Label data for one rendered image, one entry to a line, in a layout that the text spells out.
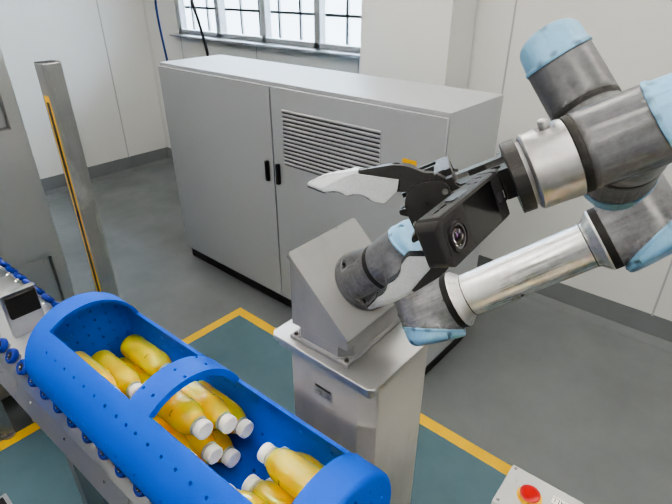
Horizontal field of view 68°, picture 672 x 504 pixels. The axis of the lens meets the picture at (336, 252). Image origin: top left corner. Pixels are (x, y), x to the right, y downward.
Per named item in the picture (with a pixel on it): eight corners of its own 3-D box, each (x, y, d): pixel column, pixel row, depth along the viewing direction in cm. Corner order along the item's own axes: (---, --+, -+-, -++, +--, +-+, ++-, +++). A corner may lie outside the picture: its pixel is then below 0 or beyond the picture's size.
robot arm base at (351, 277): (366, 245, 126) (390, 227, 119) (396, 298, 124) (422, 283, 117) (323, 262, 116) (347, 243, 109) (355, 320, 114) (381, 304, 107)
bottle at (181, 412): (170, 376, 112) (219, 412, 103) (157, 404, 112) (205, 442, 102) (147, 373, 107) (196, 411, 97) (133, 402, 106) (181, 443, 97)
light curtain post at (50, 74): (148, 433, 242) (52, 59, 160) (155, 439, 238) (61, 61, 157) (136, 441, 237) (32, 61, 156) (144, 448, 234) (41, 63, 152)
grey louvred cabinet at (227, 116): (239, 234, 430) (220, 54, 360) (466, 337, 306) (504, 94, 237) (185, 257, 394) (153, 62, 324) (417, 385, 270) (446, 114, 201)
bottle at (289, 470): (346, 504, 93) (281, 456, 102) (347, 479, 90) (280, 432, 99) (323, 530, 88) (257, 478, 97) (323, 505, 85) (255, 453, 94)
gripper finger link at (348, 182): (317, 175, 55) (399, 194, 54) (304, 189, 50) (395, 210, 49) (322, 147, 54) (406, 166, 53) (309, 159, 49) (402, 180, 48)
